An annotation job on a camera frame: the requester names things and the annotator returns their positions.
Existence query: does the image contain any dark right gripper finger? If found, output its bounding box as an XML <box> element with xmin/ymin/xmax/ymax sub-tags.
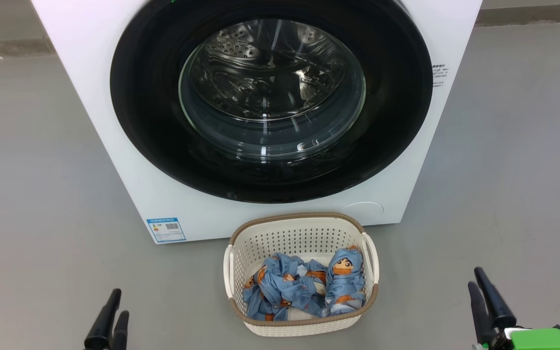
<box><xmin>468</xmin><ymin>282</ymin><xmax>497</xmax><ymax>346</ymax></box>
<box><xmin>474</xmin><ymin>267</ymin><xmax>517</xmax><ymax>330</ymax></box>

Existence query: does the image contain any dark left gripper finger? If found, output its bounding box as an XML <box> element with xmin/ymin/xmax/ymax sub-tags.
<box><xmin>84</xmin><ymin>289</ymin><xmax>122</xmax><ymax>350</ymax></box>
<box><xmin>111</xmin><ymin>311</ymin><xmax>130</xmax><ymax>350</ymax></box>

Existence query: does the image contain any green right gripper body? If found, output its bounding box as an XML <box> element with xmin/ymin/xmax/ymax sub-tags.
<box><xmin>472</xmin><ymin>328</ymin><xmax>560</xmax><ymax>350</ymax></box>

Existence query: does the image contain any blue printed garment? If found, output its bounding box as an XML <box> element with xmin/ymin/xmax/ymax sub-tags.
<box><xmin>242</xmin><ymin>252</ymin><xmax>329</xmax><ymax>322</ymax></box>

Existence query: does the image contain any black round glass door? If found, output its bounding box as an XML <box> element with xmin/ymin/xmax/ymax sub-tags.
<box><xmin>110</xmin><ymin>0</ymin><xmax>434</xmax><ymax>204</ymax></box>

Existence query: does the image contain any white washing machine body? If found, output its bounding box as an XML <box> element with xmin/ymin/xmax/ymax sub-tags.
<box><xmin>31</xmin><ymin>0</ymin><xmax>483</xmax><ymax>245</ymax></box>

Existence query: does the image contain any blue energy label sticker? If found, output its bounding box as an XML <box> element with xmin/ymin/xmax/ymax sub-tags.
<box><xmin>146</xmin><ymin>217</ymin><xmax>187</xmax><ymax>244</ymax></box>

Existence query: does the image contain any round white filter cover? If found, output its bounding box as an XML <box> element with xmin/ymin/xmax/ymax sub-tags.
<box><xmin>341</xmin><ymin>202</ymin><xmax>384</xmax><ymax>225</ymax></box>

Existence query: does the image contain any cream perforated laundry basket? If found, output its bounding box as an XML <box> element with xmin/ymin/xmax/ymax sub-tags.
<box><xmin>223</xmin><ymin>212</ymin><xmax>380</xmax><ymax>337</ymax></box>

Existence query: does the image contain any printed text label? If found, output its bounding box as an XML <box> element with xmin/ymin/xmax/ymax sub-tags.
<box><xmin>432</xmin><ymin>63</ymin><xmax>451</xmax><ymax>88</ymax></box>

